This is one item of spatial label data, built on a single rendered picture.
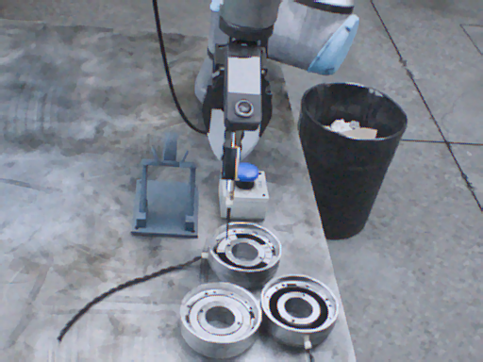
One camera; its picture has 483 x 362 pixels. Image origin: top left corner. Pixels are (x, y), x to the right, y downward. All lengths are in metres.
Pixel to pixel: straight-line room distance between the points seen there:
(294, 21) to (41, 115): 0.48
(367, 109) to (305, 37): 1.13
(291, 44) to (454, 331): 1.20
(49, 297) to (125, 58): 0.68
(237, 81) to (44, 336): 0.40
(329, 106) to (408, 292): 0.66
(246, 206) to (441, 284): 1.32
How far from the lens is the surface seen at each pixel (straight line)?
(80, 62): 1.49
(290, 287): 0.97
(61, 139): 1.26
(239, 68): 0.91
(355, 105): 2.38
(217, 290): 0.95
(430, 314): 2.22
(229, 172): 0.99
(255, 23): 0.90
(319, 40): 1.26
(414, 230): 2.50
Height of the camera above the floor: 1.51
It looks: 40 degrees down
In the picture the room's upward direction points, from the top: 11 degrees clockwise
